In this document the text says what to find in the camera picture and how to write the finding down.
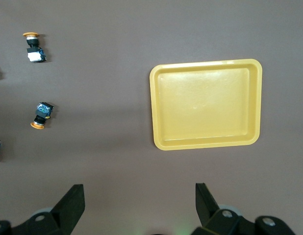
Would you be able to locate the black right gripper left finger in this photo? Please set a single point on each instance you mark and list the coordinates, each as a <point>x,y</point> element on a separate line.
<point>68,210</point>

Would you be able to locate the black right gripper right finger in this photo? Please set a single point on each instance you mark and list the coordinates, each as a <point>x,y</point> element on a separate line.
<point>208,210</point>

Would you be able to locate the yellow mushroom push button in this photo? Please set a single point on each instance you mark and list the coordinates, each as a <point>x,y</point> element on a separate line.
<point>35,52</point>
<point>43,110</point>

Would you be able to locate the yellow plastic tray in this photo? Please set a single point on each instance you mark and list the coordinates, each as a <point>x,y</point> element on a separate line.
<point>205,105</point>

